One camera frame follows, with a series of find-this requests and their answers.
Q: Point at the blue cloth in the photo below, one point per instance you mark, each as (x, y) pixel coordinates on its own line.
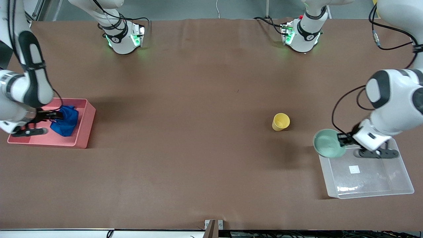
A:
(67, 124)

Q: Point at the mint green bowl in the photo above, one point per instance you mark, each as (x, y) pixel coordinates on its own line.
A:
(325, 143)

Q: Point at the yellow plastic cup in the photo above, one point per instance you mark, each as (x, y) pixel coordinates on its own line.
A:
(281, 120)

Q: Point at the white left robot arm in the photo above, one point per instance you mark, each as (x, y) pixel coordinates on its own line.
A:
(396, 99)

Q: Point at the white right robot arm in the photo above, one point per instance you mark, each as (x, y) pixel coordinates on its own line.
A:
(36, 82)

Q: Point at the pink plastic box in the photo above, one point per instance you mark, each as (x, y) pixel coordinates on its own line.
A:
(84, 132)

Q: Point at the clear plastic box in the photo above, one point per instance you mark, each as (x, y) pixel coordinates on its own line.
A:
(373, 185)

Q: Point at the small white label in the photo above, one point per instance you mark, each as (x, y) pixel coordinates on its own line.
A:
(354, 169)

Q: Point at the white table edge strip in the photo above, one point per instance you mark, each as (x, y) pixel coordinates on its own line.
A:
(66, 234)

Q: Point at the brown table cover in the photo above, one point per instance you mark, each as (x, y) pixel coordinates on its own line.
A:
(211, 148)

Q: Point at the aluminium frame profile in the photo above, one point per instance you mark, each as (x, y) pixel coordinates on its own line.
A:
(38, 10)

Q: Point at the thin grey metal post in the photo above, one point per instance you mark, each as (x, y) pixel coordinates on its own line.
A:
(266, 8)

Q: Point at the metal table bracket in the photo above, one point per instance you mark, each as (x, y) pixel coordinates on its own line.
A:
(211, 228)

